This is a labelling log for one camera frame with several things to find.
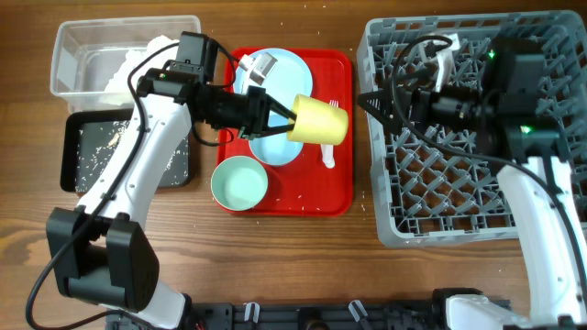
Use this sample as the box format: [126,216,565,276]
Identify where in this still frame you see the green bowl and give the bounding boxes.
[211,156,269,212]

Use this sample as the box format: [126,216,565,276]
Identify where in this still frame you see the yellow plastic cup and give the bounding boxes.
[287,94,349,146]

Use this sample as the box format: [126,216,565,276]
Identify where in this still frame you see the large light blue plate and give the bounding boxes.
[233,48,313,109]

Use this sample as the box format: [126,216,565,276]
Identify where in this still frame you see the small light blue bowl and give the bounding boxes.
[249,133,304,166]

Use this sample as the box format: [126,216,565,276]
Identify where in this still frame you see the red serving tray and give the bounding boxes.
[234,48,353,216]

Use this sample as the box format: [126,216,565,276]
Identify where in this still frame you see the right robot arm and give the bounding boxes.
[359,36,586,329]

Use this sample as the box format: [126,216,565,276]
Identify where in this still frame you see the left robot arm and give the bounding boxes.
[44,32,296,329]

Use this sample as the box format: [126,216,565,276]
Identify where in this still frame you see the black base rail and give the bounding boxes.
[105,300,460,330]

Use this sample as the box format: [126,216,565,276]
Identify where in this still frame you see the grey dishwasher rack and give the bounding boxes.
[357,10,586,248]

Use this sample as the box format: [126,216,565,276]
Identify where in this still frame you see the brown food scraps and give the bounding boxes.
[72,121,191,193]

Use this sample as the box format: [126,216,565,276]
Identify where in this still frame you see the clear plastic bin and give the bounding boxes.
[50,15,201,113]

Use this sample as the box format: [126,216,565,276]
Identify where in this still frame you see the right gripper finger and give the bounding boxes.
[362,104,404,135]
[358,89,397,110]

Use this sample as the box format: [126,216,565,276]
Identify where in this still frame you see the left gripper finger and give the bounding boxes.
[238,124,294,140]
[266,95,297,120]

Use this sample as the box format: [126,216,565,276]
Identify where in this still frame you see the black plastic tray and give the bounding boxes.
[60,107,191,193]

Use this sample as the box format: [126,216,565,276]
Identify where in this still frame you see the white napkin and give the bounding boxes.
[100,35,179,105]

